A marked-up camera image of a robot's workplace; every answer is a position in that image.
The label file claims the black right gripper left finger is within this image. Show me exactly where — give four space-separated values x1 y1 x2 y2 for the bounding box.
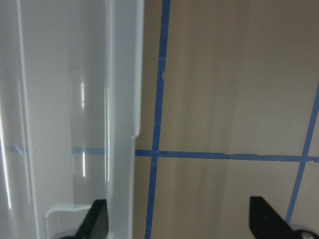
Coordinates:
65 199 109 239

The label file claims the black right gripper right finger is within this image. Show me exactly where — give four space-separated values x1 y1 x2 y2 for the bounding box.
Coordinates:
249 196 299 239

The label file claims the clear plastic box lid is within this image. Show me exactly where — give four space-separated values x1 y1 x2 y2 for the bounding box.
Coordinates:
0 0 144 239

